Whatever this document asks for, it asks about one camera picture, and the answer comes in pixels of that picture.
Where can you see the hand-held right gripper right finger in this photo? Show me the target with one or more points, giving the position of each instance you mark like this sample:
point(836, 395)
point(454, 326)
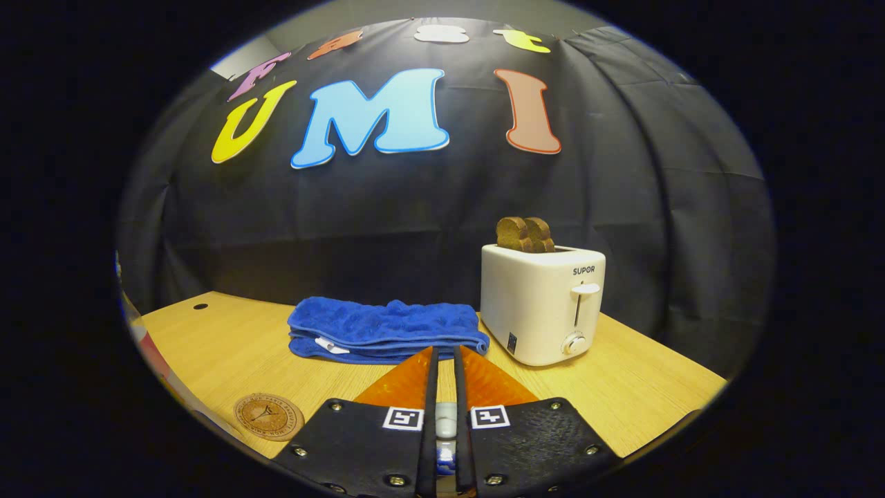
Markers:
point(532, 443)

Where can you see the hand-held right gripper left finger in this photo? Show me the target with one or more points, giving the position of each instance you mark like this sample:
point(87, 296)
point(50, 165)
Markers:
point(359, 443)

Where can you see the white teacup lid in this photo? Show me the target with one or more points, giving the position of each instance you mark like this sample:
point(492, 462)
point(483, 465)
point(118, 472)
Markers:
point(446, 418)

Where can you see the round brown coaster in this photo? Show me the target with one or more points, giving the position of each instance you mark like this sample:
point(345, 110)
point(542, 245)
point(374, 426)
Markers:
point(268, 417)

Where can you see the clear water bottle pink label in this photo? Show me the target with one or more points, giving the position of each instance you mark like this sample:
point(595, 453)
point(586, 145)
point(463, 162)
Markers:
point(148, 356)

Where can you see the folded blue towel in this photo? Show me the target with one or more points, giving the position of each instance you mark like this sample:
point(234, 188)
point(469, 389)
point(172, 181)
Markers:
point(387, 325)

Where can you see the white toaster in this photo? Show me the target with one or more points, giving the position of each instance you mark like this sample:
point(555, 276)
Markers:
point(532, 311)

